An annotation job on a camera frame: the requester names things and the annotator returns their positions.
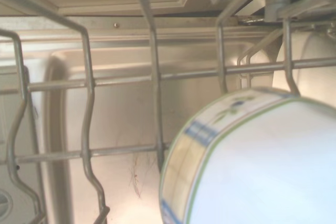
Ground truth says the stainless steel dishwasher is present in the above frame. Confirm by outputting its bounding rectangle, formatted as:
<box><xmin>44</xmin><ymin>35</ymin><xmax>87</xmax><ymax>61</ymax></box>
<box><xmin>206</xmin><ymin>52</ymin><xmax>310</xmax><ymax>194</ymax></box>
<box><xmin>0</xmin><ymin>15</ymin><xmax>336</xmax><ymax>224</ymax></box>

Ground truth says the white floral pattern mug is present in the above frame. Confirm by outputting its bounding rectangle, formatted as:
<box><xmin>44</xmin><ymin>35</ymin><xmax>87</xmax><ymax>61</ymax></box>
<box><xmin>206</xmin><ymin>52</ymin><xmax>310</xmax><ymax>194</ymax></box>
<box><xmin>158</xmin><ymin>87</ymin><xmax>336</xmax><ymax>224</ymax></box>

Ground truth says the wire dishwasher rack with plate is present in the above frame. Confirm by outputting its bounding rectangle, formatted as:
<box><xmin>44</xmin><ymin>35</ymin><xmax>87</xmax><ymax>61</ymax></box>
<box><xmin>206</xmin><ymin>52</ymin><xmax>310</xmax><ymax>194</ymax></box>
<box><xmin>0</xmin><ymin>0</ymin><xmax>336</xmax><ymax>224</ymax></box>

